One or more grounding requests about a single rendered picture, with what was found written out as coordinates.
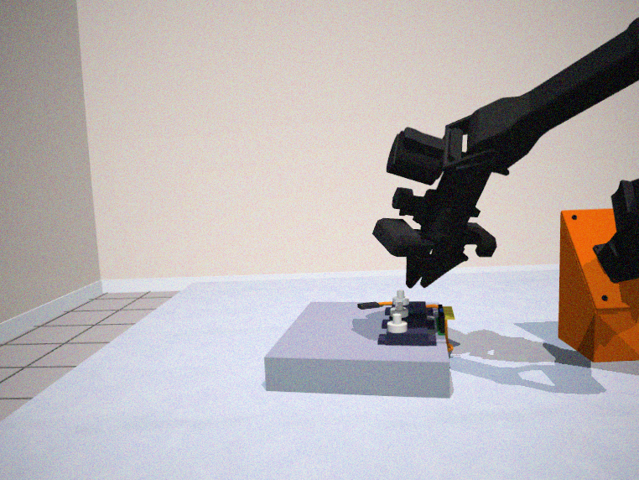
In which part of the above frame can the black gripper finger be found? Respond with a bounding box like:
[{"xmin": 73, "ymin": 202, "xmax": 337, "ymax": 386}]
[
  {"xmin": 420, "ymin": 244, "xmax": 468, "ymax": 288},
  {"xmin": 406, "ymin": 254, "xmax": 435, "ymax": 289}
]

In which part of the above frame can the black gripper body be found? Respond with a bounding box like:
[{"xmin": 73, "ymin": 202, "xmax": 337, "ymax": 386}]
[{"xmin": 372, "ymin": 186, "xmax": 497, "ymax": 257}]

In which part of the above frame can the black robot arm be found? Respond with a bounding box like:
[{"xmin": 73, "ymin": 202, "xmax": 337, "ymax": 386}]
[{"xmin": 387, "ymin": 17, "xmax": 639, "ymax": 283}]

